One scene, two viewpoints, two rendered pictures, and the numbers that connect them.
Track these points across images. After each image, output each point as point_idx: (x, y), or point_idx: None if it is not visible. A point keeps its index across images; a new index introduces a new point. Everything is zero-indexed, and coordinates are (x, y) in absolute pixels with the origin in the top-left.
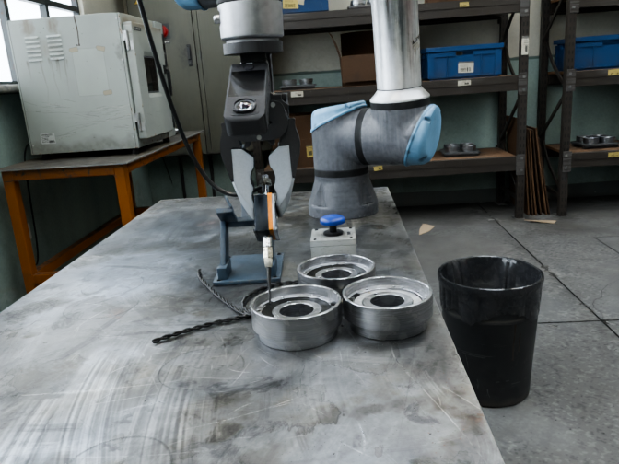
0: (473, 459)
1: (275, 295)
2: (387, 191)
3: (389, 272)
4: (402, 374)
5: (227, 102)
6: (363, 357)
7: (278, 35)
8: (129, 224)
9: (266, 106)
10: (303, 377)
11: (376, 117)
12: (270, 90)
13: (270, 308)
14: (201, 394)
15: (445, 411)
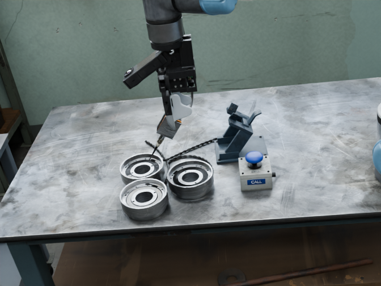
0: (31, 228)
1: (159, 160)
2: None
3: (227, 206)
4: (93, 211)
5: (134, 66)
6: (112, 200)
7: (158, 42)
8: (353, 80)
9: (131, 77)
10: (101, 185)
11: None
12: (165, 67)
13: (145, 161)
14: (98, 163)
15: (60, 223)
